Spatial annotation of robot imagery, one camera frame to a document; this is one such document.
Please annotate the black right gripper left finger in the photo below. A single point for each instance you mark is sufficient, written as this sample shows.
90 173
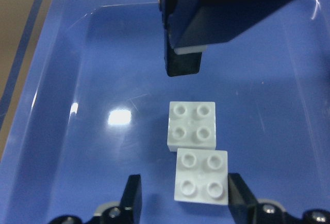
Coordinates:
131 201

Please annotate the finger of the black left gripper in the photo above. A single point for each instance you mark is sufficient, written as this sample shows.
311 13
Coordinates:
176 65
194 24

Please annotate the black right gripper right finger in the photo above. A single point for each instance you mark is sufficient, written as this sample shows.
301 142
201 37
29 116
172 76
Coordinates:
241 200

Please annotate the white block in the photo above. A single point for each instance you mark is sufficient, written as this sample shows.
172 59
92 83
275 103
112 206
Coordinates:
192 124
201 176

